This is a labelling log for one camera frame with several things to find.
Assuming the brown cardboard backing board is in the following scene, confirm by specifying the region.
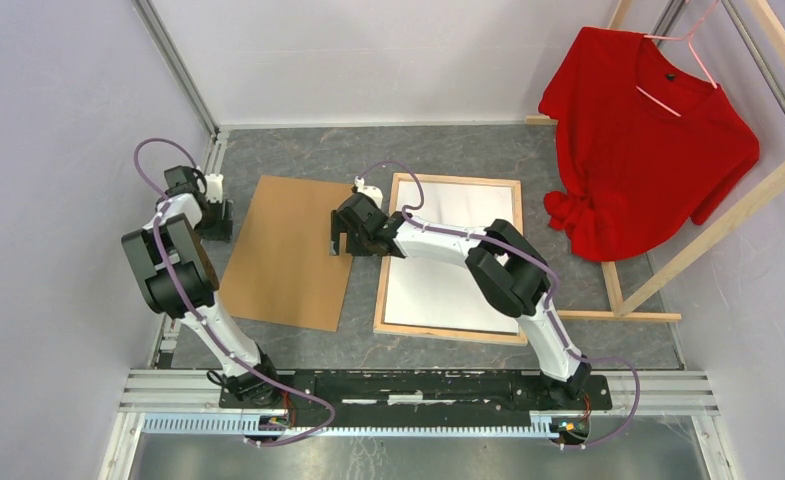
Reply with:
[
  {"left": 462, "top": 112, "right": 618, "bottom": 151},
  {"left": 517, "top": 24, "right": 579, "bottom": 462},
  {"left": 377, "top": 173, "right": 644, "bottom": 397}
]
[{"left": 219, "top": 175, "right": 352, "bottom": 332}]

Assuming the white wooden picture frame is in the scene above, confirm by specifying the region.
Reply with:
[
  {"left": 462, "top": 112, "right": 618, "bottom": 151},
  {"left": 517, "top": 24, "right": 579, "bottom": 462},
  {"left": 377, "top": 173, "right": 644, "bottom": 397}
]
[{"left": 372, "top": 172, "right": 529, "bottom": 347}]

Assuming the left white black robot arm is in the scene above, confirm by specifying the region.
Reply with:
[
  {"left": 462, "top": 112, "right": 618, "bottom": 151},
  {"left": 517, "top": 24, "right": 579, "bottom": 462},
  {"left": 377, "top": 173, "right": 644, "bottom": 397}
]
[{"left": 121, "top": 166, "right": 282, "bottom": 408}]

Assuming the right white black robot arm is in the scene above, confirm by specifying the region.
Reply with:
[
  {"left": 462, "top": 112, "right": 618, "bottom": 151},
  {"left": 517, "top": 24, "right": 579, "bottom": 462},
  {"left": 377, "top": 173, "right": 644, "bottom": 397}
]
[{"left": 330, "top": 191, "right": 591, "bottom": 408}]

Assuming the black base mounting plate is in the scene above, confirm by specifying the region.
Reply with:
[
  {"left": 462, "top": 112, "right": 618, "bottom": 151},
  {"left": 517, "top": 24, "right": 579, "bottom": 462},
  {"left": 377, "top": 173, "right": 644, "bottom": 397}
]
[{"left": 219, "top": 369, "right": 613, "bottom": 428}]

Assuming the wooden clothes rack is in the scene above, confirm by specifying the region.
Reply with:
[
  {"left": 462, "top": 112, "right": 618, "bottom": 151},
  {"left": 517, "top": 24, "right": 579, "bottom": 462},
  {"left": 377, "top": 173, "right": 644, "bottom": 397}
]
[{"left": 559, "top": 1, "right": 785, "bottom": 324}]

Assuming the red t-shirt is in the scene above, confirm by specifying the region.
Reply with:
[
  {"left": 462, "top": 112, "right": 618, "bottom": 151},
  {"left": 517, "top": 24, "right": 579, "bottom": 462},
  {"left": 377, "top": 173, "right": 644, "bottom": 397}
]
[{"left": 539, "top": 27, "right": 760, "bottom": 262}]

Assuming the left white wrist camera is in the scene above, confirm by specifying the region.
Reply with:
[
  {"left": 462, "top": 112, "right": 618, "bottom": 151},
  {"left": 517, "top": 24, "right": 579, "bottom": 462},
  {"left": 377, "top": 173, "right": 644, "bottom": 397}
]
[{"left": 204, "top": 173, "right": 225, "bottom": 203}]

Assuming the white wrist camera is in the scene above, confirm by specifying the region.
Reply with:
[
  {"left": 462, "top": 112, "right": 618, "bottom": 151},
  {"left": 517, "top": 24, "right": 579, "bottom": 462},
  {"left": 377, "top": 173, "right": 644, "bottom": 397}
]
[
  {"left": 204, "top": 173, "right": 225, "bottom": 203},
  {"left": 353, "top": 176, "right": 384, "bottom": 208}
]

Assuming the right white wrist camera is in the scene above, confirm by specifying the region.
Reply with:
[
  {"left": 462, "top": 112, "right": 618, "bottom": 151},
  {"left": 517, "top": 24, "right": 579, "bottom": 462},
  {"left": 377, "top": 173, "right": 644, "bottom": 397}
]
[{"left": 353, "top": 176, "right": 384, "bottom": 208}]

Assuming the aluminium rail frame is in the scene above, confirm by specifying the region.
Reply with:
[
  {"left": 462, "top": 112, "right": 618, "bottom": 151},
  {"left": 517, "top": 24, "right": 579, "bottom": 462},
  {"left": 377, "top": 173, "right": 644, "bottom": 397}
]
[{"left": 99, "top": 369, "right": 738, "bottom": 479}]

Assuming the pink wire hanger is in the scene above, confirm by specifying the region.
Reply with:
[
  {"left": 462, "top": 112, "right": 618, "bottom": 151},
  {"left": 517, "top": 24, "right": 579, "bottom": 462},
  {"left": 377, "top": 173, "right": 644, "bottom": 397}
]
[{"left": 635, "top": 0, "right": 723, "bottom": 119}]

